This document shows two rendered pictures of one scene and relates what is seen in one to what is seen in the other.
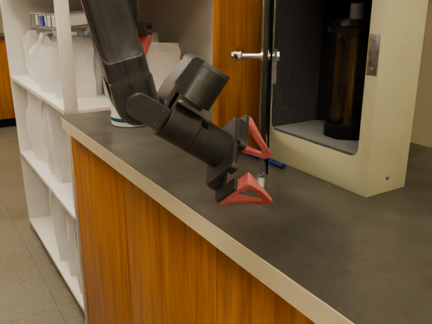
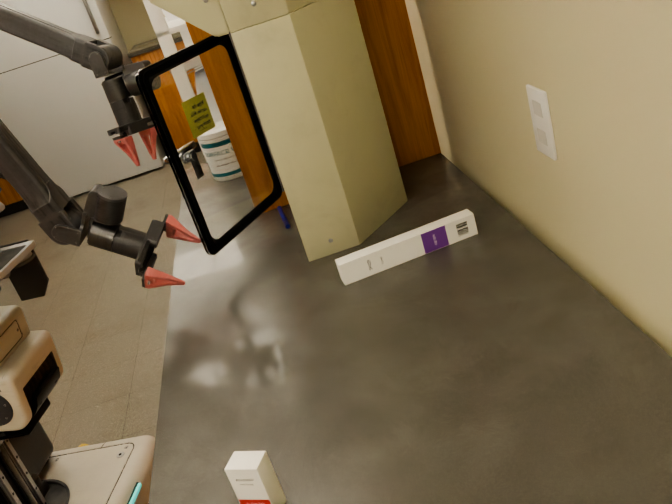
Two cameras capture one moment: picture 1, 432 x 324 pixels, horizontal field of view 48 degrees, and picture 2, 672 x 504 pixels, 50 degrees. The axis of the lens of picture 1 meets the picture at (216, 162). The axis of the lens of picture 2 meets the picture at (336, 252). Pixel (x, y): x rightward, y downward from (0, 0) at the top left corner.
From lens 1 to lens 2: 1.08 m
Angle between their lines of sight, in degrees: 28
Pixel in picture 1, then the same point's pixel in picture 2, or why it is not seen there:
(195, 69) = (94, 199)
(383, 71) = (278, 154)
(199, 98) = (102, 219)
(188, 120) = (102, 234)
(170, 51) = not seen: hidden behind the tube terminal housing
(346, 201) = (289, 267)
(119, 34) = (31, 192)
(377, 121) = (291, 197)
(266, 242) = (184, 314)
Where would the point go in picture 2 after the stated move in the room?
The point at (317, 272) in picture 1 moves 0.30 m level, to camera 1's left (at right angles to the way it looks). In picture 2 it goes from (185, 339) to (67, 341)
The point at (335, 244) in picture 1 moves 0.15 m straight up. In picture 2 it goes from (225, 314) to (197, 245)
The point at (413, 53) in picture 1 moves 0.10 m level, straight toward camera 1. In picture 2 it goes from (311, 129) to (273, 151)
